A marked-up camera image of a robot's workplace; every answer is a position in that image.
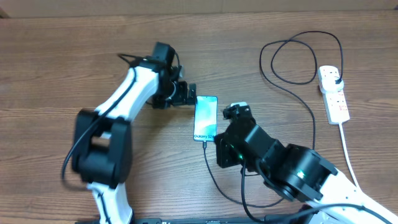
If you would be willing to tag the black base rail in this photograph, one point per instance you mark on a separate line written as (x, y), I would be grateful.
(239, 220)

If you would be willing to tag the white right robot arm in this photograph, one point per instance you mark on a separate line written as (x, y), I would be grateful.
(294, 173)

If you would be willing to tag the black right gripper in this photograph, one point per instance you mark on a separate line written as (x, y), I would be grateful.
(231, 158)

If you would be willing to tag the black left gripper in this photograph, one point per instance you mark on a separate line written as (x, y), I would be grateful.
(182, 98)

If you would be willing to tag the Samsung smartphone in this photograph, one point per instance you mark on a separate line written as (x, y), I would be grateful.
(205, 121)

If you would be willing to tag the white power strip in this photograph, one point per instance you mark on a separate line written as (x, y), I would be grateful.
(335, 103)

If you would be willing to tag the white charger adapter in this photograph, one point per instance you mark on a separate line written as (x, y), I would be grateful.
(329, 85)

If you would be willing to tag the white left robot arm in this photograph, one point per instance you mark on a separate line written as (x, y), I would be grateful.
(102, 145)

